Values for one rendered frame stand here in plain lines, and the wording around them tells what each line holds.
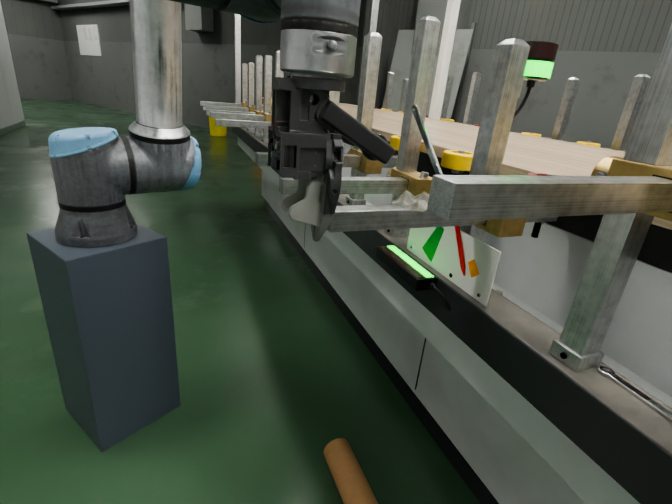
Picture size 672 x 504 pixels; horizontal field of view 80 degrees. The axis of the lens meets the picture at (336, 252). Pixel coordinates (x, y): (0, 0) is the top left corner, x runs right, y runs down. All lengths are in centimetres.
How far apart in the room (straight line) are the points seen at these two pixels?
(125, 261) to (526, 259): 97
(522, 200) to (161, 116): 94
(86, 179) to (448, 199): 94
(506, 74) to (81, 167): 92
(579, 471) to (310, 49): 65
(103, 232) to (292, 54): 79
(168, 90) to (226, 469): 102
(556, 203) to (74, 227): 104
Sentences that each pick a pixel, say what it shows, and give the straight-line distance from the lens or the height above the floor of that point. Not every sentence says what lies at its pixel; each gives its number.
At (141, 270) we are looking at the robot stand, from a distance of 119.
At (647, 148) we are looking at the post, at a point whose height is 99.
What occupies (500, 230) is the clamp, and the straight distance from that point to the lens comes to 68.
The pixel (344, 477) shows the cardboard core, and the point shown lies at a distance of 121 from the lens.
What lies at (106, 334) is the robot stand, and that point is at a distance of 122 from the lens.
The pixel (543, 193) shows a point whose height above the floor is 95.
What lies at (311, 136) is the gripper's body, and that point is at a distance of 50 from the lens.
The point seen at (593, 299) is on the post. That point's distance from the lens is 60.
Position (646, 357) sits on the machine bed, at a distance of 84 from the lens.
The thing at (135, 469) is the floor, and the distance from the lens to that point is 137.
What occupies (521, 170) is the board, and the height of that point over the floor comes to 90.
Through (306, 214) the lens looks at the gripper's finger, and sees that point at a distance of 53.
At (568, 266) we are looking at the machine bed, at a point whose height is 74.
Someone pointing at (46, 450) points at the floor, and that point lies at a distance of 151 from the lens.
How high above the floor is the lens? 102
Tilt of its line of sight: 22 degrees down
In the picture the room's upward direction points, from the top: 5 degrees clockwise
